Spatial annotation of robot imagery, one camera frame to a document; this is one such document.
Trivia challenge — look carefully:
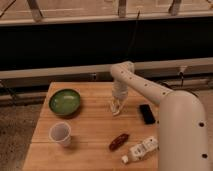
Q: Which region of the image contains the white sponge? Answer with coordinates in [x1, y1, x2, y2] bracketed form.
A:
[110, 98, 122, 116]

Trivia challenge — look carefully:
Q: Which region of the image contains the black rectangular device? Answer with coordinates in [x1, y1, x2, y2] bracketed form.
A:
[139, 104, 155, 125]

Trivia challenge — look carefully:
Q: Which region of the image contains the green bowl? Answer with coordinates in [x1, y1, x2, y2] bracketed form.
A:
[49, 89, 81, 117]

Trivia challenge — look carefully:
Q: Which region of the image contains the brown sausage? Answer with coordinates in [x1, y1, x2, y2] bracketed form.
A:
[109, 134, 129, 151]

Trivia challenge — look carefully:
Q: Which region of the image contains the black cable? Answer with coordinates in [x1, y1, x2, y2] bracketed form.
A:
[124, 9, 141, 64]

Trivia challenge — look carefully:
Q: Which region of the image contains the white plastic bottle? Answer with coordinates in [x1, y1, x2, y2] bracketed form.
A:
[121, 136, 158, 164]

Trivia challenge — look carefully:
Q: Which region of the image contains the clear plastic cup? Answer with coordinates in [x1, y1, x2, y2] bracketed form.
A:
[49, 122, 71, 147]

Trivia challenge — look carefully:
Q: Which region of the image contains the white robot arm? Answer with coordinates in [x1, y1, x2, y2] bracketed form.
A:
[110, 61, 211, 171]

